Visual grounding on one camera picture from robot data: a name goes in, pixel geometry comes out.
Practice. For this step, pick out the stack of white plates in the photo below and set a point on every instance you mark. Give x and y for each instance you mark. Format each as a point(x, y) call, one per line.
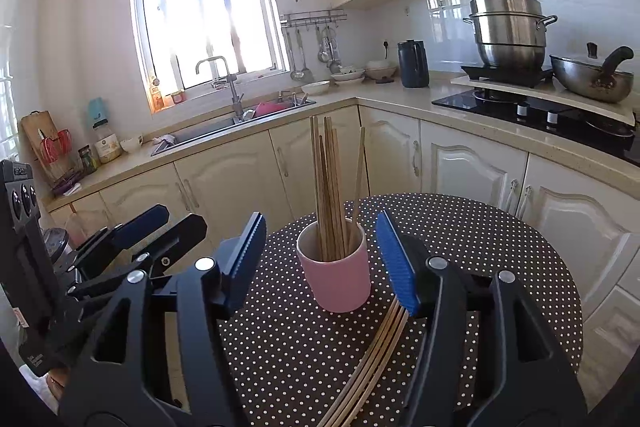
point(347, 76)

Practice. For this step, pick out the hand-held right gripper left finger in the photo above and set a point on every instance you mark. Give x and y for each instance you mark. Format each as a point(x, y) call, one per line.
point(247, 252)

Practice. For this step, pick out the glass jar with metal lid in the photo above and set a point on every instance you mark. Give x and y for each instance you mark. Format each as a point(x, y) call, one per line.
point(56, 247)

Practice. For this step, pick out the hanging steel skimmer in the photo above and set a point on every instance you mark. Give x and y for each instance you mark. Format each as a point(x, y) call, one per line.
point(335, 64)

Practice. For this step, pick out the pink cup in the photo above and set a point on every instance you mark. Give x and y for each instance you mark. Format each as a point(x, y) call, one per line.
point(335, 279)

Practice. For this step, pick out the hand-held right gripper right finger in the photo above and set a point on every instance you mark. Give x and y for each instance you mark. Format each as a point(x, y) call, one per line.
point(397, 267)

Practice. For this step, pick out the small dark seasoning bottle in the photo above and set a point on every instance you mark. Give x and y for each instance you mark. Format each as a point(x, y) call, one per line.
point(88, 161)

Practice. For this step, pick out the pink plastic bag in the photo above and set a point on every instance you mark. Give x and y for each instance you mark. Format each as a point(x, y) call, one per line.
point(82, 229)

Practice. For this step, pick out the beige kitchen countertop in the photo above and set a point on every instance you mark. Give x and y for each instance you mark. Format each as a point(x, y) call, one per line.
point(400, 99)

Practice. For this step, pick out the hanging steel ladle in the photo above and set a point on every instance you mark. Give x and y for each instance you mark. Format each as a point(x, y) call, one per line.
point(302, 72)

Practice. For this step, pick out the pile of chopsticks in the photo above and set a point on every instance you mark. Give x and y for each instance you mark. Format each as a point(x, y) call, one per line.
point(370, 357)

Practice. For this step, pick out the steel kitchen sink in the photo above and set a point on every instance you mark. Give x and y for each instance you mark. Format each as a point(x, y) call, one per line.
point(200, 134)

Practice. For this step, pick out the wall socket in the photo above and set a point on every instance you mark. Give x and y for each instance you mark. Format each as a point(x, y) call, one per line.
point(385, 43)

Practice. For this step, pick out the cream base cabinets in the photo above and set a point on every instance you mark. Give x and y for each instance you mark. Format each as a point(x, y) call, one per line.
point(475, 167)

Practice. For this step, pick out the bundle of chopsticks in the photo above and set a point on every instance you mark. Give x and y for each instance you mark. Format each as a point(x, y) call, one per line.
point(327, 177)

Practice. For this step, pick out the kitchen window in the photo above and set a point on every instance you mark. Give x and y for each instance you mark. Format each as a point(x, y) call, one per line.
point(210, 7)

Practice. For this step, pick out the steel stove knob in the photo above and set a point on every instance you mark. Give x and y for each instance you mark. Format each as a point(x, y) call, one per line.
point(522, 111)
point(552, 118)

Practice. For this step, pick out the steel sink faucet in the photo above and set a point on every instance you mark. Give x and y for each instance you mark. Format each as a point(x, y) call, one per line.
point(232, 92)

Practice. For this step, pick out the polka dot round table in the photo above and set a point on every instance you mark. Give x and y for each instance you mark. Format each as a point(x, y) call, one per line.
point(300, 347)

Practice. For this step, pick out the black induction cooker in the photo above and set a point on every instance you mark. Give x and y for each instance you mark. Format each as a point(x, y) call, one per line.
point(500, 74)

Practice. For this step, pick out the wooden cutting board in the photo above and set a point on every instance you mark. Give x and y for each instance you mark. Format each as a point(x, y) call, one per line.
point(35, 127)

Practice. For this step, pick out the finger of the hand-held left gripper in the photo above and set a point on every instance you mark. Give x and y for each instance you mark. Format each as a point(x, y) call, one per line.
point(142, 222)
point(182, 234)

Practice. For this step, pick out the person's left hand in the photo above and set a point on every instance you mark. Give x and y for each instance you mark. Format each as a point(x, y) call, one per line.
point(57, 382)

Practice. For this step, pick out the white cloth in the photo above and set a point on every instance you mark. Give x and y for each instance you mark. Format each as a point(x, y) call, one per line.
point(163, 140)

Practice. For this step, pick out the glass jar with white lid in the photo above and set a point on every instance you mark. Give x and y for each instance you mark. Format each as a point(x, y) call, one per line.
point(106, 147)

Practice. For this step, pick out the purple tray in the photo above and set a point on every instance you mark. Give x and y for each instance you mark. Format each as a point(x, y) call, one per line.
point(67, 184)

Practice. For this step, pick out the teal plastic bottle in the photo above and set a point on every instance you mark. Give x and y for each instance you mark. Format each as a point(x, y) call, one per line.
point(97, 109)

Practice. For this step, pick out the pink plastic basin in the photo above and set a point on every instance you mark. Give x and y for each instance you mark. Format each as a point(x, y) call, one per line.
point(272, 108)

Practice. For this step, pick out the small white cup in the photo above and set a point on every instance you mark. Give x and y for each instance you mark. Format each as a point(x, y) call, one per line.
point(131, 143)

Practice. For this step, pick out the black glass gas hob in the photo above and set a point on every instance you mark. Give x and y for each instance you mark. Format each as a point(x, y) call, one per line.
point(480, 104)

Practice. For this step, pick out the small white bowl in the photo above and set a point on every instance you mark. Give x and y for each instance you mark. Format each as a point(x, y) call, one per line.
point(315, 87)

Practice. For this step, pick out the dark blue kettle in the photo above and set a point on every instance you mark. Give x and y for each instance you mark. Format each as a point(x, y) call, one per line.
point(412, 67)

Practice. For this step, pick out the large white bowl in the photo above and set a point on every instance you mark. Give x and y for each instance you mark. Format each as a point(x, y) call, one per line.
point(381, 69)

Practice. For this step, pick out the steel utensil rail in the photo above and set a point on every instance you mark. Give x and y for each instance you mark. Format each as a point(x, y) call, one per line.
point(312, 14)

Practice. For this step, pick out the red kitchen tool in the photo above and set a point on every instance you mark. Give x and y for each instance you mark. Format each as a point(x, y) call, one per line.
point(55, 149)

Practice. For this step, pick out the white stove cover board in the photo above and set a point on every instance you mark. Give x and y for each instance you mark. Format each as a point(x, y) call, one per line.
point(550, 99)

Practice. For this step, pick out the stacked steel steamer pot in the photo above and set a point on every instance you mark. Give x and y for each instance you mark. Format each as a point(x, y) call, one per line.
point(507, 37)

